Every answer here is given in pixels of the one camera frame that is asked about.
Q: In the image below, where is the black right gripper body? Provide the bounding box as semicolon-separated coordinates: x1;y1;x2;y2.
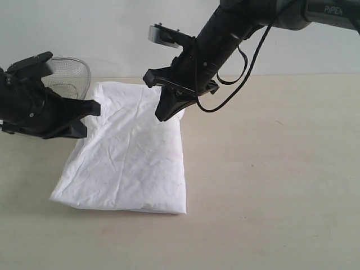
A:
165;44;225;97

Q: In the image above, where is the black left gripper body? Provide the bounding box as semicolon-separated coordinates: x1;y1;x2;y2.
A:
1;70;79;138

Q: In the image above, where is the metal wire mesh basket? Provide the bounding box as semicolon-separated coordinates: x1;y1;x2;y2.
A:
42;57;91;100

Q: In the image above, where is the white t-shirt red print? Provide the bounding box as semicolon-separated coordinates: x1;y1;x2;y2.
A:
50;82;186;214

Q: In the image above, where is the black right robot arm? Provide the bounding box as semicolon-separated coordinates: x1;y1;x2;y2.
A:
143;1;359;122

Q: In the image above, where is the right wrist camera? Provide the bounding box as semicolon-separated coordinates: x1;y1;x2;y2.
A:
148;23;197;52

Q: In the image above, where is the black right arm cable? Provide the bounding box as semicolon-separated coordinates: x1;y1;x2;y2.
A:
195;0;360;114

